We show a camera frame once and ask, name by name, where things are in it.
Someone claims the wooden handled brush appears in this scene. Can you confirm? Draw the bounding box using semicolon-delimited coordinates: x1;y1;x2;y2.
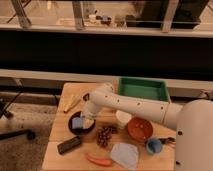
83;93;90;101

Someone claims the small blue cup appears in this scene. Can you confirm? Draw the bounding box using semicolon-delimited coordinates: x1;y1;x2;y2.
145;138;163;155

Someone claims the orange chili pepper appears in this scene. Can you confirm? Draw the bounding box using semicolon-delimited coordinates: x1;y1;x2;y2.
85;154;112;167

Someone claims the black rectangular block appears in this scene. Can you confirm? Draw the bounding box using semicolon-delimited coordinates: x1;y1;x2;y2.
57;136;82;154

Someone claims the blue sponge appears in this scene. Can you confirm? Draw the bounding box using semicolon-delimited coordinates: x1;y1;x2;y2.
72;117;84;129

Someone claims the green plastic tray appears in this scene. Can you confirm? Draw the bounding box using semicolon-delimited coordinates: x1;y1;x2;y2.
118;77;170;102

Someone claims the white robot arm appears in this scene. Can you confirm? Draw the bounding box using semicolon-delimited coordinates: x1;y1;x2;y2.
82;83;213;171

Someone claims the white paper cup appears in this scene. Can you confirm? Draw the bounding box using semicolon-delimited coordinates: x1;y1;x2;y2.
115;110;132;129

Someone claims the red-orange bowl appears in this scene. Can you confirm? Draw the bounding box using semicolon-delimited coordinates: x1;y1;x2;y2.
127;117;153;142

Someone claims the bunch of purple grapes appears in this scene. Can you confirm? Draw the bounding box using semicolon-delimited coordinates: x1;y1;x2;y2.
96;126;118;148

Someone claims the purple bowl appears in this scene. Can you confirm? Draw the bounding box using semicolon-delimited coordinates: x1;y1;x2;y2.
68;111;96;135

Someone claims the black office chair base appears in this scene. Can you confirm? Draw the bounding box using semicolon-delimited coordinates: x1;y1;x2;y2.
0;93;36;140

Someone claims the light blue cloth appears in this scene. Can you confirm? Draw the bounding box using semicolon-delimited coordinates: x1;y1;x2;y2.
110;143;139;171

